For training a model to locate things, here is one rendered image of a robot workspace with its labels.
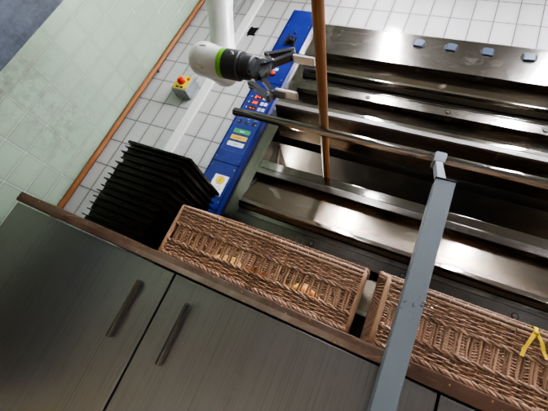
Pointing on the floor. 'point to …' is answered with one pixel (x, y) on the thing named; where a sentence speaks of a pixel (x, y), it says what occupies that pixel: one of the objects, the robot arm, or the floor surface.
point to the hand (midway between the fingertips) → (302, 77)
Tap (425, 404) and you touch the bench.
